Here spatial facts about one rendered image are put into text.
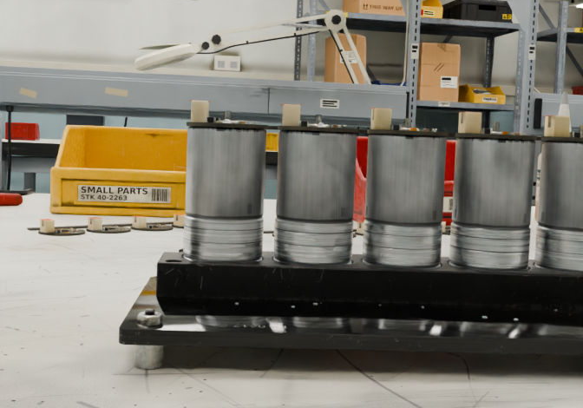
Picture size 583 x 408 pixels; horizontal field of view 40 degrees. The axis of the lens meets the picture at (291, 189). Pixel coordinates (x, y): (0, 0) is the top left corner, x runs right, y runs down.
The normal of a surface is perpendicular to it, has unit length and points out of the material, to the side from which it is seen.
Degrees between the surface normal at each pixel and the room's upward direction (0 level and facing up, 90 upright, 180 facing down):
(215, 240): 90
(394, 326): 0
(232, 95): 90
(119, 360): 0
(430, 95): 90
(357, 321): 0
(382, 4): 88
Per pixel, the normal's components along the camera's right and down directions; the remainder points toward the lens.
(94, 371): 0.04, -1.00
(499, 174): -0.07, 0.07
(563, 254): -0.56, 0.04
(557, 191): -0.76, 0.01
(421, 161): 0.19, 0.07
